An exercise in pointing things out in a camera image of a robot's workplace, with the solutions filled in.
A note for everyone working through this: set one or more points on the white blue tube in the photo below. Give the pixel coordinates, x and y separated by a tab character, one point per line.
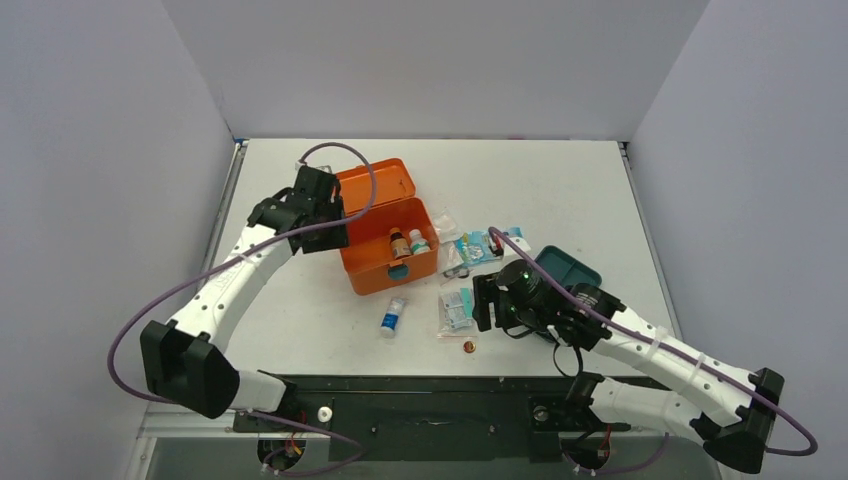
390	320

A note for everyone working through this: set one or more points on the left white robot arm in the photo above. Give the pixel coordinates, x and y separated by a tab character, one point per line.
184	358

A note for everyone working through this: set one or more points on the white gauze packet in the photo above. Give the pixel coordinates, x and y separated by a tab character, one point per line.
446	226

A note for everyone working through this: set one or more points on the blue snack packet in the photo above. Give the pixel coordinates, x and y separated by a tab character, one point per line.
482	247

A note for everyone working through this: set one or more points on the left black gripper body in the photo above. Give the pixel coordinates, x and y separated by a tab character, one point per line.
327	213

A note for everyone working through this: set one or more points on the orange plastic medicine box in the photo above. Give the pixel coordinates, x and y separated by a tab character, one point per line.
367	260

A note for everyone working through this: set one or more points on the white bottle green label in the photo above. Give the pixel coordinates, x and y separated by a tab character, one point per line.
418	243

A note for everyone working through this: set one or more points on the teal divided tray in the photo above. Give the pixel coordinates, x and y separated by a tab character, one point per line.
566	269

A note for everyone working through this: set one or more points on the zip bag of wipes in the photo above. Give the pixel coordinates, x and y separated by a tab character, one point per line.
455	315

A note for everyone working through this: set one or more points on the brown bottle orange cap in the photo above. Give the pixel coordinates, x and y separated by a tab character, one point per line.
399	245

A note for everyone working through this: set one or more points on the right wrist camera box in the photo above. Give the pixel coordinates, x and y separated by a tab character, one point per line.
503	240

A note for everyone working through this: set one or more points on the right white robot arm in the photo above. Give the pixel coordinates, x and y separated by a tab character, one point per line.
725	409

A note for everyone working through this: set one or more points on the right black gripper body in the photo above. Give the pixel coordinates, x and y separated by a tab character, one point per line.
486	302

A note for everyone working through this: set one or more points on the clear zip bag gauze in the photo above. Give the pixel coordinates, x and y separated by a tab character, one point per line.
449	259

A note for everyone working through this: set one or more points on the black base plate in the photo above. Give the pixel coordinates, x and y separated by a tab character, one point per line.
418	418

